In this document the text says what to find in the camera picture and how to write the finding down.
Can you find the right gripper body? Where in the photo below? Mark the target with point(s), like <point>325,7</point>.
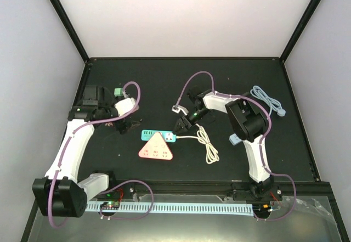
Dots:
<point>194,119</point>

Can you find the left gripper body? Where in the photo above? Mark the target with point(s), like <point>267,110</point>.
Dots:
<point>119,127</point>

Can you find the teal power strip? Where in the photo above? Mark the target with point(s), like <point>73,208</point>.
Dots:
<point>168,136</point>

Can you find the green USB charger plug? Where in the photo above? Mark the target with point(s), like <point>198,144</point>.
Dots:
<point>118,92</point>

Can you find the pink triangular power strip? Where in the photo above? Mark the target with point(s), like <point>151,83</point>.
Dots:
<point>156,148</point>

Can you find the light blue power strip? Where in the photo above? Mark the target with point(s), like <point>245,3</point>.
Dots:
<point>234,139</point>

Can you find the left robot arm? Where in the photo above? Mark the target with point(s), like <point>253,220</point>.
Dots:
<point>59,193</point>

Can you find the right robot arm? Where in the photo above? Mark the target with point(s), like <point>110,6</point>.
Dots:
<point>249,125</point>

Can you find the left circuit board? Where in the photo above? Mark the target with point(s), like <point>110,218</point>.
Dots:
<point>110,205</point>

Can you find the circuit board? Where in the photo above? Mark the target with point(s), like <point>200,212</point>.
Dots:
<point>265,208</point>
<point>110,205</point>

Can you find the right circuit board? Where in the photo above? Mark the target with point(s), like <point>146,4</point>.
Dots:
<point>265,208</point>

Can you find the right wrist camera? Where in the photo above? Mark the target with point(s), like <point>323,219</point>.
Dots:
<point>179,109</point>

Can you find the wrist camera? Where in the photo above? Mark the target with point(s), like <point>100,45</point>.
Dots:
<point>125,105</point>
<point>179,109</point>

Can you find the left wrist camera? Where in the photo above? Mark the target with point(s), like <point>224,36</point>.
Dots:
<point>125,105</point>

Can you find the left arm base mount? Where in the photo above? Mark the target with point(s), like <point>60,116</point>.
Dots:
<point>116,192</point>

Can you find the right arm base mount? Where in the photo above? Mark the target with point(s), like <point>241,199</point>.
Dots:
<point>251,191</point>

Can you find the white slotted cable duct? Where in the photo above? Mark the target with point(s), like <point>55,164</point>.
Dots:
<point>175,207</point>

